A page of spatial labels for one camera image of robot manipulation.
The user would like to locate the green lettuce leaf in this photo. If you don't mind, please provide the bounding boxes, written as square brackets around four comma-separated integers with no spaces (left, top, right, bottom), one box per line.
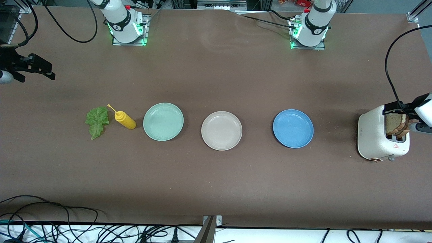
[85,106,110,140]

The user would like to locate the yellow mustard squeeze bottle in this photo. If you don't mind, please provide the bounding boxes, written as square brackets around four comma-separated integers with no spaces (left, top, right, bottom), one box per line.
[107,104,137,130]

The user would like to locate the blue round plate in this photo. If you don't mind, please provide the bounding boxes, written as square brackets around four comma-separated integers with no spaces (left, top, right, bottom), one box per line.
[273,109,314,149]

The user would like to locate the green round plate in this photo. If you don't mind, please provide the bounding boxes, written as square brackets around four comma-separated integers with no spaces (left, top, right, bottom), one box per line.
[143,103,184,141]

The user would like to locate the beige round plate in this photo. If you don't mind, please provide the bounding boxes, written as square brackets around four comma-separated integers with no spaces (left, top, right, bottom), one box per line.
[201,111,243,151]

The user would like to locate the white two-slot toaster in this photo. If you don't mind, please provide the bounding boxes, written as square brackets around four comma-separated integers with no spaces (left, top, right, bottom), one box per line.
[357,105,411,163]

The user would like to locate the grey power strip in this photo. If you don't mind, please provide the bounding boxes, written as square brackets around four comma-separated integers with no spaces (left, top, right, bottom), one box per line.
[197,0,247,10]

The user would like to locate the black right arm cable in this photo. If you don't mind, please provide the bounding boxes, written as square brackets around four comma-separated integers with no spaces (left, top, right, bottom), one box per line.
[40,0,99,44]

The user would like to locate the black hanging cable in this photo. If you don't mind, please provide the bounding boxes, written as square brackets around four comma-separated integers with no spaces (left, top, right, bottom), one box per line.
[0,0,38,48]

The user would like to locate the aluminium frame profile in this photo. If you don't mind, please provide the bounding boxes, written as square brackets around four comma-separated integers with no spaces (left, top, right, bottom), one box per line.
[407,0,432,23]

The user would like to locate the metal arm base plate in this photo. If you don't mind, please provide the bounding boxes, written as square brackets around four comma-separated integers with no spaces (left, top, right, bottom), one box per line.
[290,19,326,50]
[111,13,150,46]

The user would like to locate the black looped floor cable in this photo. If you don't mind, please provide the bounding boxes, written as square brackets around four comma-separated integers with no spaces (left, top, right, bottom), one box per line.
[0,195,99,243]

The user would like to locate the black cable on table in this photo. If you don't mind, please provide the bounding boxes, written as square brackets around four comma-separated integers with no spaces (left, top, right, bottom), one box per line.
[236,9,298,30]

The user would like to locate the teal cable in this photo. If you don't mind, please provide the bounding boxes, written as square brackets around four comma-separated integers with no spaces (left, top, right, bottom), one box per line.
[0,219,46,243]

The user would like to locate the metal table bracket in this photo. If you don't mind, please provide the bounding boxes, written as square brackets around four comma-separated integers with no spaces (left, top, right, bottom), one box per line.
[202,215,222,243]

